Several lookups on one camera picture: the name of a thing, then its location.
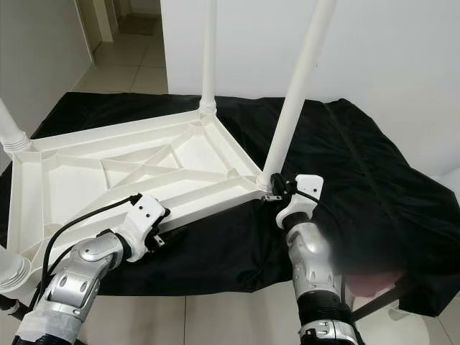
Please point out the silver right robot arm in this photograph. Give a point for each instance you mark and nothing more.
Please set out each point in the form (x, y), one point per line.
(309, 251)

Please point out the black fabric table cover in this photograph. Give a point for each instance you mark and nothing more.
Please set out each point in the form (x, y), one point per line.
(366, 180)

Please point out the pink cushion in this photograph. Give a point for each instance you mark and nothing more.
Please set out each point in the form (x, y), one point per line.
(374, 284)

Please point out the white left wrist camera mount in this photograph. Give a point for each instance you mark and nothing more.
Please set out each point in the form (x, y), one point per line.
(144, 214)

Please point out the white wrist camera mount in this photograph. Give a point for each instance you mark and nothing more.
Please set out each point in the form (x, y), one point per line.
(309, 187)
(144, 214)

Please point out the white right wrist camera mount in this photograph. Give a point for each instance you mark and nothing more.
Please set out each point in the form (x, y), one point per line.
(309, 187)

